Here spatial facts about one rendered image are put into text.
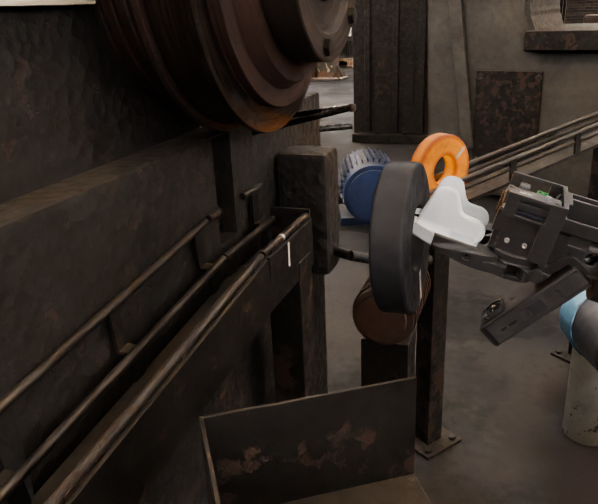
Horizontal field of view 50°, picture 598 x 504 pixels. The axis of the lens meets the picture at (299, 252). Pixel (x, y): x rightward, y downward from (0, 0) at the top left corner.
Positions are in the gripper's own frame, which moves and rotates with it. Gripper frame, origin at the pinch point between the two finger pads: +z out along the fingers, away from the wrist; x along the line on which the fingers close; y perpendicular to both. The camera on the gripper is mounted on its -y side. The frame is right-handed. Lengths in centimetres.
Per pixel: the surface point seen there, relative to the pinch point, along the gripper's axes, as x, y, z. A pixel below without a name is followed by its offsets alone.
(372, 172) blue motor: -223, -72, 42
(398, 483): 11.5, -21.8, -8.2
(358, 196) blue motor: -221, -84, 45
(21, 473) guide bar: 25.6, -25.7, 24.4
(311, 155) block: -46, -12, 24
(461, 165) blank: -79, -15, -1
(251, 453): 18.8, -18.6, 5.0
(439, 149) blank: -74, -12, 4
